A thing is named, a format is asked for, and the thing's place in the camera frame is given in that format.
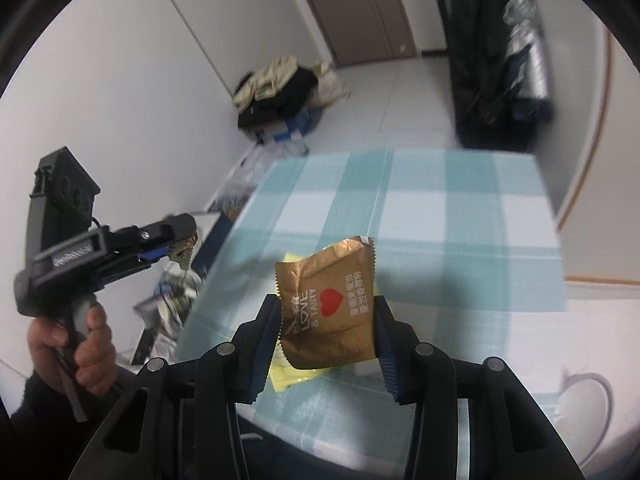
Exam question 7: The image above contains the blue cardboard box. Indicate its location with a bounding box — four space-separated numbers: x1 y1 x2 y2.
243 107 322 144

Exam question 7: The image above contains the white canvas bag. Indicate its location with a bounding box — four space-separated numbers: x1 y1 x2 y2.
306 61 350 110

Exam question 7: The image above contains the person's left hand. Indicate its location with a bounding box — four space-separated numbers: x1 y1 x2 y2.
27 302 118 398

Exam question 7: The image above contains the teal checked tablecloth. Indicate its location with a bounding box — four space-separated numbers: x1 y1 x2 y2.
175 149 565 479

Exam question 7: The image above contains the white wardrobe with gold trim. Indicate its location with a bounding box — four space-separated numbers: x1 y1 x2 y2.
560 37 639 286

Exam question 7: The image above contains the grey parcel bag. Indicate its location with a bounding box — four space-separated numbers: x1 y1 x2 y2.
219 140 309 198

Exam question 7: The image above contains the grey entrance door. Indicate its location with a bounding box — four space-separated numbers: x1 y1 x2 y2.
307 0 416 67

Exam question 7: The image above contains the brown snack wrapper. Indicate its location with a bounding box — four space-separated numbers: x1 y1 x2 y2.
274 236 375 370

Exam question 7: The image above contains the silver folded umbrella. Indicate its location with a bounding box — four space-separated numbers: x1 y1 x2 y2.
503 0 552 124

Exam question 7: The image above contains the grey round trash bin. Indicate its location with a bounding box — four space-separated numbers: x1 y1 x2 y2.
553 373 615 468

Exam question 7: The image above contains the black jacket on hook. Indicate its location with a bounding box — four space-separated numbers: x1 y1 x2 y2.
447 0 535 153

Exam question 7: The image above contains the pile of clothes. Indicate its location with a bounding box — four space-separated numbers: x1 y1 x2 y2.
232 55 318 129

